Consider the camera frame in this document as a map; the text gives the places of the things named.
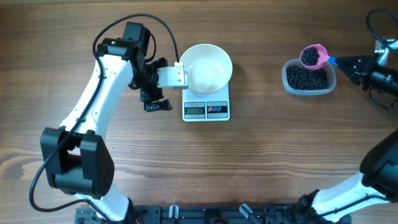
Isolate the white digital kitchen scale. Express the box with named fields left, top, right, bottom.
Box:
left=182, top=84, right=230, bottom=122

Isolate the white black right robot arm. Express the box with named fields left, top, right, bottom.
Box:
left=303, top=55, right=397, bottom=223

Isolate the clear container of black beans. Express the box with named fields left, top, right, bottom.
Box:
left=282, top=58, right=336, bottom=96

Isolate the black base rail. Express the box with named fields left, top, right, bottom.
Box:
left=74, top=203, right=352, bottom=224

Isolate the white bowl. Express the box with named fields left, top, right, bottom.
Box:
left=180, top=44, right=233, bottom=95

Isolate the pink scoop blue handle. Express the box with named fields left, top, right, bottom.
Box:
left=299, top=44, right=337, bottom=70

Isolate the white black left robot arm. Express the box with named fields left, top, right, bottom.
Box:
left=38, top=37, right=187, bottom=223

